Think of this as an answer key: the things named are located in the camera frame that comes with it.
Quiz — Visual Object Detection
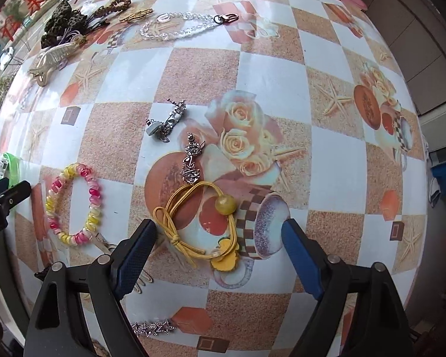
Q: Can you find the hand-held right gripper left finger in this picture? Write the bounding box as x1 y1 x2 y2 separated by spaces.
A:
24 219 158 357

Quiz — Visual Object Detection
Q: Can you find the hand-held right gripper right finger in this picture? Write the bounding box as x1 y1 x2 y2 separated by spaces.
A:
280 217 420 357

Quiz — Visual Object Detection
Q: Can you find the pink yellow spiral hair tie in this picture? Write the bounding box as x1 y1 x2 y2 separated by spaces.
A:
45 162 102 247

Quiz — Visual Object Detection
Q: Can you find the yellow elastic beaded hair tie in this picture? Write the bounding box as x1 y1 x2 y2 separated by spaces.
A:
152 180 242 273

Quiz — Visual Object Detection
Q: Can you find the green plastic hair clip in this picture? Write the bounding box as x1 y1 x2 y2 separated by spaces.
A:
2 152 21 187

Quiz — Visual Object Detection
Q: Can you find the silver star rhinestone clip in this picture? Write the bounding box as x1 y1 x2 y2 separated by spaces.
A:
131 320 177 339

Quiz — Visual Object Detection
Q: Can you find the silver rhinestone brooch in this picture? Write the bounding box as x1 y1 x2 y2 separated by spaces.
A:
181 132 207 186

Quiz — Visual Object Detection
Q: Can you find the small silver charm clip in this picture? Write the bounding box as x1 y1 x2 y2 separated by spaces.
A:
146 98 188 144

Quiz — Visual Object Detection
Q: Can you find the clear beige claw clip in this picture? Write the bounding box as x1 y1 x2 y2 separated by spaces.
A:
28 39 86 87

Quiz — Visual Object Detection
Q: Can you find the thin purple hair elastic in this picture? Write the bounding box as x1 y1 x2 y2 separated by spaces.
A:
64 29 87 46

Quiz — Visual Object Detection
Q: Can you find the checkered printed tablecloth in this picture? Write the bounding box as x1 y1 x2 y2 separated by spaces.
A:
0 0 430 357

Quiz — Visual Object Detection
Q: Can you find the leopard print scrunchie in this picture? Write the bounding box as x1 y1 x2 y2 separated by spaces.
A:
40 0 88 48

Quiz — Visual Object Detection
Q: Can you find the gold hair clip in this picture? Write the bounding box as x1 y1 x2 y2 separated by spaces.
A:
120 7 154 23

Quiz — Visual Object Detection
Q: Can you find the clear bead chain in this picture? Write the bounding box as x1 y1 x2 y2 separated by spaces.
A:
139 12 238 42

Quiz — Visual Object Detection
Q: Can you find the brown braided hair tie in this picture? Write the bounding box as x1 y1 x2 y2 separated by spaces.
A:
85 0 132 26

